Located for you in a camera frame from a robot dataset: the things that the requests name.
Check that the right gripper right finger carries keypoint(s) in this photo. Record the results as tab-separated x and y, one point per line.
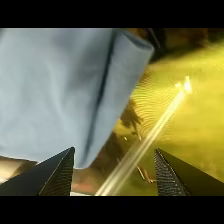
180	180

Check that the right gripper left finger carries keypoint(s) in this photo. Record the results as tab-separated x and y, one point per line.
50	178

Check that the light blue shirt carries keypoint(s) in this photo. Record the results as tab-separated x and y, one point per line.
50	93

